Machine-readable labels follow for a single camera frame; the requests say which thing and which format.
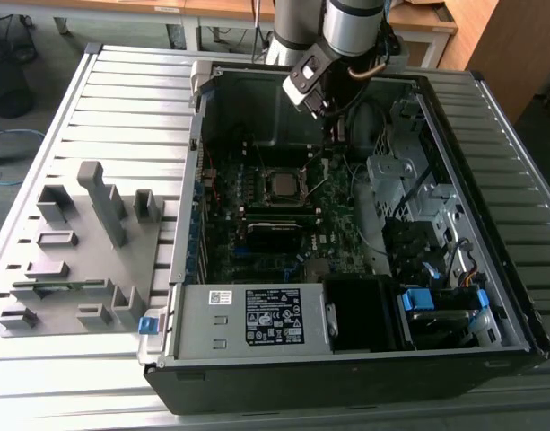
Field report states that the black wire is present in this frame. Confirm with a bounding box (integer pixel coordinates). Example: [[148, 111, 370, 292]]
[[444, 236, 476, 282]]

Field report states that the black drive bay bracket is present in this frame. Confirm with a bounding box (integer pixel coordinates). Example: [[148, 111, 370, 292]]
[[381, 217, 441, 288]]

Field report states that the coloured wire bundle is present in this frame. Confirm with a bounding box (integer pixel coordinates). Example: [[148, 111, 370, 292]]
[[460, 268, 486, 288]]

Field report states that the CPU socket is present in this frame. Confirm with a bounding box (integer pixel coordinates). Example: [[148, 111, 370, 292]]
[[260, 165, 311, 207]]

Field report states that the blue case latch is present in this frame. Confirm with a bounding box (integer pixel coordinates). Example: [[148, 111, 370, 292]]
[[138, 316, 162, 337]]

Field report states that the green motherboard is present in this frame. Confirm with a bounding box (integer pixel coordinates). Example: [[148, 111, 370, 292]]
[[196, 145, 395, 285]]

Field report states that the wooden desk white frame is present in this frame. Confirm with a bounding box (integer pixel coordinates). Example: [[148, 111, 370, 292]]
[[184, 0, 458, 69], [0, 0, 188, 35]]

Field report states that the red twisted wire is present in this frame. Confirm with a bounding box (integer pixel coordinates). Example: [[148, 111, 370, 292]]
[[205, 150, 220, 201]]

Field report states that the wooden cabinet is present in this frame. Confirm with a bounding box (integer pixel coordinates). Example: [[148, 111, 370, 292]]
[[438, 0, 550, 125]]

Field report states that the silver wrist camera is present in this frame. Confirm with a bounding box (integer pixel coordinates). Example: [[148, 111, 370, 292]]
[[282, 48, 335, 120]]

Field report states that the black expansion card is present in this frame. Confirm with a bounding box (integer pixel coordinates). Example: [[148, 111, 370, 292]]
[[245, 219, 305, 255]]

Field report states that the silver CPU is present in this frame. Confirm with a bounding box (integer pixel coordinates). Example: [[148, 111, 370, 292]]
[[273, 172, 302, 198]]

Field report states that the silver drive cage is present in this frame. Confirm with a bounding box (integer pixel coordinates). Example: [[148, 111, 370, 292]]
[[365, 84, 467, 225]]

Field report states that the blue floor cable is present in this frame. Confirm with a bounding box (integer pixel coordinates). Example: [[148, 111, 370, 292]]
[[0, 128, 47, 188]]

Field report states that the black PC case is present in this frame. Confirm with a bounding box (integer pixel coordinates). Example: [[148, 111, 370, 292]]
[[137, 57, 550, 417]]

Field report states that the hard disk in blue carrier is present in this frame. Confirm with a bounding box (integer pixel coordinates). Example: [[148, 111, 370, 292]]
[[397, 286, 489, 351]]

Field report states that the black cable loop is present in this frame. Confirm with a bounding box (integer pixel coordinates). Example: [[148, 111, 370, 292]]
[[347, 97, 388, 161]]

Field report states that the chipset heat sink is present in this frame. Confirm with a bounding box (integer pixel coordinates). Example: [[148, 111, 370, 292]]
[[305, 259, 332, 282]]

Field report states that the copper coloured cable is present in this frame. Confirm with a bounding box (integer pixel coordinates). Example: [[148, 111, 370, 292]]
[[348, 62, 388, 84]]

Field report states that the grey power supply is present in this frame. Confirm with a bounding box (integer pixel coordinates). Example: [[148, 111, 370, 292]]
[[166, 282, 332, 360]]

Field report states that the green RAM stick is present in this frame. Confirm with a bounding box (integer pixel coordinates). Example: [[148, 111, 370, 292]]
[[12, 278, 108, 289], [242, 204, 316, 216]]

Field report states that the grey parts rack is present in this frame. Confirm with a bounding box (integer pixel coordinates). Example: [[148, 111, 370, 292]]
[[0, 160, 168, 338]]

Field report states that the grey case release latch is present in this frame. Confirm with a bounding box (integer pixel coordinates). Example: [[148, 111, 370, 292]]
[[189, 60, 220, 109]]

